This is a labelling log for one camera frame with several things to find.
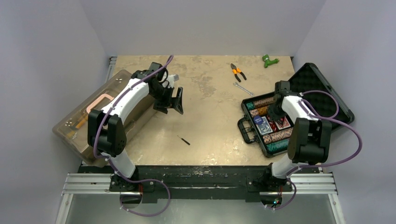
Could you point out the black foam-lined poker case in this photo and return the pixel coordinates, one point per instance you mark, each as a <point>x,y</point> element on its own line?
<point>315,88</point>

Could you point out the small black screwdriver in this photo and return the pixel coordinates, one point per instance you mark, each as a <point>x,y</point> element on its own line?
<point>185,141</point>

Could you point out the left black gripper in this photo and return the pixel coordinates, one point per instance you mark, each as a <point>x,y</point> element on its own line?
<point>174,102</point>

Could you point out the translucent brown tool box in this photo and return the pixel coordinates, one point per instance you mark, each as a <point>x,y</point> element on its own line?
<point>73,128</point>

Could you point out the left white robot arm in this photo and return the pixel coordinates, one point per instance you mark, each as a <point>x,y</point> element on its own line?
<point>106,133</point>

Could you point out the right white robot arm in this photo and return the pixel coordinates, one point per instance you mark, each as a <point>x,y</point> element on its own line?
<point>310,138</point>

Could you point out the aluminium frame rail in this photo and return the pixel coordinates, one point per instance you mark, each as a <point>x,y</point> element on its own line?
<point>91,184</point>

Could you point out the blue small blind button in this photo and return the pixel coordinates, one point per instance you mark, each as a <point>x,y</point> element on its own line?
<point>258,120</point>

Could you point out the green blue chip stack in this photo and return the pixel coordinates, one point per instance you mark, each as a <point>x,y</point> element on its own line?
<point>250,106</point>

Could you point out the green plastic toy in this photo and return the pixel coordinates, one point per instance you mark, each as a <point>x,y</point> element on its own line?
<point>268,62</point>

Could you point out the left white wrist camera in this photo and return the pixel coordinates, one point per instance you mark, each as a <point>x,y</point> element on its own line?
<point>170,81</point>

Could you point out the silver wrench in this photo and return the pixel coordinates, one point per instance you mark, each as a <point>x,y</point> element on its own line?
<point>244,89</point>

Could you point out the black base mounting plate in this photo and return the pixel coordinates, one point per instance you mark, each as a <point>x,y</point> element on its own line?
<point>151,183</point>

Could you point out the orange black pliers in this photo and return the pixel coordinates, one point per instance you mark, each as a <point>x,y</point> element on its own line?
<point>236,72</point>

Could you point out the teal poker chip row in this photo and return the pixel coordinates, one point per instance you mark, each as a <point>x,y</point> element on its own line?
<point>278,146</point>

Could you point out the blue playing card deck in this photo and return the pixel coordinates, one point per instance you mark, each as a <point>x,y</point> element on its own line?
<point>264,127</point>

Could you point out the yellow red chip stack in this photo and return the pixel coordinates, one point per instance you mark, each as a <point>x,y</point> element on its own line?
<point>262,111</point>

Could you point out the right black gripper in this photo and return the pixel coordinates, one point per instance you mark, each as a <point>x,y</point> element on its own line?
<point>273,112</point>

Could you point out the orange blue lower chip row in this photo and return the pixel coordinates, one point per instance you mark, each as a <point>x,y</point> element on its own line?
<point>277,136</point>

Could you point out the orange blue chip stack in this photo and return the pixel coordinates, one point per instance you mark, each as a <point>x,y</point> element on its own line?
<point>254,112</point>

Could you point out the red playing card deck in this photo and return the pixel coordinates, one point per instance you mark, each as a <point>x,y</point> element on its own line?
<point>282,123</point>

